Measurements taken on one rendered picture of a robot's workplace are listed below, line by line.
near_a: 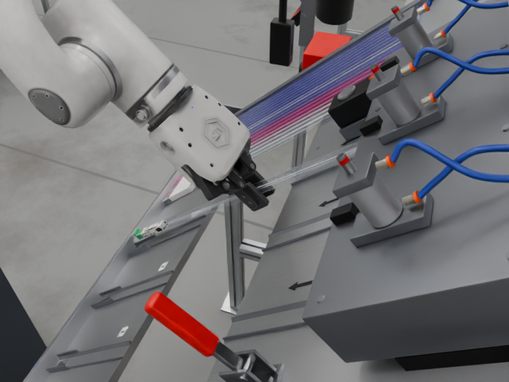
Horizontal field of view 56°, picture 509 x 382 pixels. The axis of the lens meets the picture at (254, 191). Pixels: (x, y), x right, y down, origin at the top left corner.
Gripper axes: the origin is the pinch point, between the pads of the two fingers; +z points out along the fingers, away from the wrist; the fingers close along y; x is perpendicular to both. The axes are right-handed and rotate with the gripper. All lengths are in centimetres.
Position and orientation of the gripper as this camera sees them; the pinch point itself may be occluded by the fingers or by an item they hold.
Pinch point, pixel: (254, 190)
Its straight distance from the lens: 63.8
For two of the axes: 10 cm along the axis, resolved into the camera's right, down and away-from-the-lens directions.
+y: 3.7, -6.8, 6.3
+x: -6.3, 3.1, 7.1
